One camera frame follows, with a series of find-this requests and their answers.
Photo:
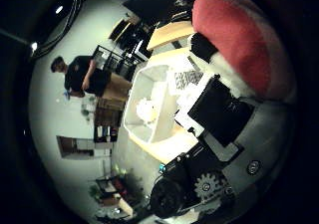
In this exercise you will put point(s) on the red plush toy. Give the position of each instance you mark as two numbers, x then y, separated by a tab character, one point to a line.
239	41

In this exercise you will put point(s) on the white plastic container bin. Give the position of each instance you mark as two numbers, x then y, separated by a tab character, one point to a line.
162	117

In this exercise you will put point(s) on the white plush toy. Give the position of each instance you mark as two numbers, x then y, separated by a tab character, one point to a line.
147	110

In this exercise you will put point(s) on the brown cardboard box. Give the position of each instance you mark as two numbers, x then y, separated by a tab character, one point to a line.
116	88

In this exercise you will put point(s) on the dark wooden shelf cabinet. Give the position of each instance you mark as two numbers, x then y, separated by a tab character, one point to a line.
108	117

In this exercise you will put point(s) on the large black screen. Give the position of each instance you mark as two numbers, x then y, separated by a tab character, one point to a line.
151	0

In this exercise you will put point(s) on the person in black shirt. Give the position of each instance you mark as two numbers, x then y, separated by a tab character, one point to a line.
79	74

